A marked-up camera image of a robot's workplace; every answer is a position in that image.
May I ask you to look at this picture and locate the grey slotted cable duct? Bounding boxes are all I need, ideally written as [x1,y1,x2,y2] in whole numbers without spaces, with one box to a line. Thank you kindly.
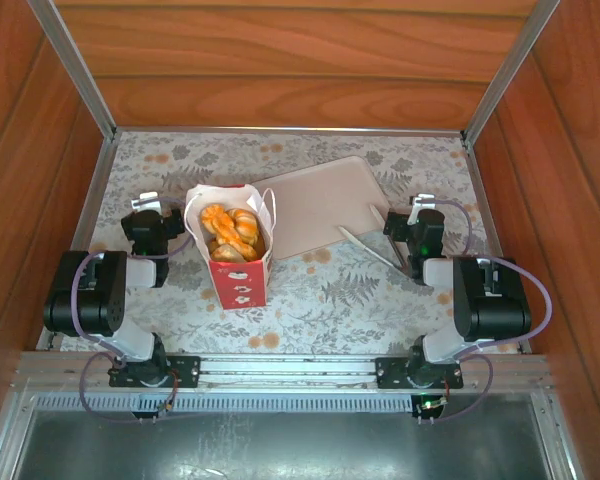
[32,392,546,414]

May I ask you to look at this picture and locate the floral tablecloth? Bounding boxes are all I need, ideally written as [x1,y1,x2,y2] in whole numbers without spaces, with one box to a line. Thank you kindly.
[42,130,531,354]

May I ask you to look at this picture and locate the triangular fake puff pastry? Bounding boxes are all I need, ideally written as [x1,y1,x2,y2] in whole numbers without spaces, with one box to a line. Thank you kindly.
[209,242,246,264]

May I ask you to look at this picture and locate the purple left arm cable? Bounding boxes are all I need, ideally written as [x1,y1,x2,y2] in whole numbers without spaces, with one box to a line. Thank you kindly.
[72,196,196,425]

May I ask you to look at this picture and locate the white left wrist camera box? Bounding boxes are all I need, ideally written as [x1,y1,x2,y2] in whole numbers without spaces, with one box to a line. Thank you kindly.
[131,191,162,211]

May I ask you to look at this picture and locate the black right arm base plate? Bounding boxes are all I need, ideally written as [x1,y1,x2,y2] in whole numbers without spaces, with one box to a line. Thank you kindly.
[374,355,465,390]

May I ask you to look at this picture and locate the aluminium table edge bar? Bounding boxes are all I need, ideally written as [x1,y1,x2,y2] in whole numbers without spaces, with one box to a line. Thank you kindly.
[114,125,466,137]
[35,134,119,351]
[461,134,534,351]

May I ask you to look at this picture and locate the grey metal sheet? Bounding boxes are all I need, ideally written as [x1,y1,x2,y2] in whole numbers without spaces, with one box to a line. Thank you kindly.
[12,410,556,480]

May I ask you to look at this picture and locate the twisted orange fake bread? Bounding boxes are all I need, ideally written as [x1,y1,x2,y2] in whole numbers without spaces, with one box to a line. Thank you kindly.
[200,203,239,244]

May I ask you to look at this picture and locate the red white paper bag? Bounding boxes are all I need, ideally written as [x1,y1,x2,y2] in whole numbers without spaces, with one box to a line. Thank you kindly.
[183,182,278,311]

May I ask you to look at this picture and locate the ring-shaped fake bread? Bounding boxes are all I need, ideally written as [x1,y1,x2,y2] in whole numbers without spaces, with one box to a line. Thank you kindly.
[229,208,260,246]

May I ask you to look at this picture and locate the aluminium frame post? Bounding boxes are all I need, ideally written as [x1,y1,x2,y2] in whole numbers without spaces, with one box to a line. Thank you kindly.
[461,0,562,146]
[27,0,119,144]

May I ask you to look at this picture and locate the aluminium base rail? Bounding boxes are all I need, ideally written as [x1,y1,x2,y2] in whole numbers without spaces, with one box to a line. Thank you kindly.
[14,352,551,394]

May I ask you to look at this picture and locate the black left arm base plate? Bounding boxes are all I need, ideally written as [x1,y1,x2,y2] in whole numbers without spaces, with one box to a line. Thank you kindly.
[108,354,201,389]

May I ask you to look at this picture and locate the pale pink plastic tray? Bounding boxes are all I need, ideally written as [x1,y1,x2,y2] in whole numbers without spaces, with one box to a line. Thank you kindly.
[252,155,392,261]

